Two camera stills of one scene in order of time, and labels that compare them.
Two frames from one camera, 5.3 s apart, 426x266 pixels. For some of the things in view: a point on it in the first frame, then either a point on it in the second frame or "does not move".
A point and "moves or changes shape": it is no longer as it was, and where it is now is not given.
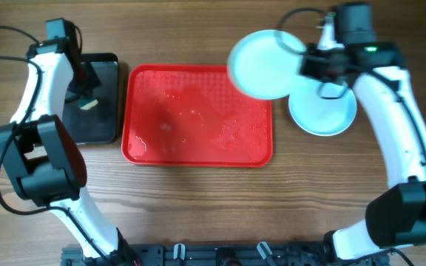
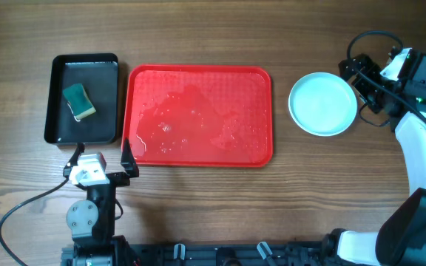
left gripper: (93, 80) -> (124, 179)
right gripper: (308, 66) -> (361, 63)
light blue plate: (261, 68) -> (322, 104)
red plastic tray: (190, 116) does not move
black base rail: (181, 254) does not move
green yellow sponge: (86, 103) moves or changes shape
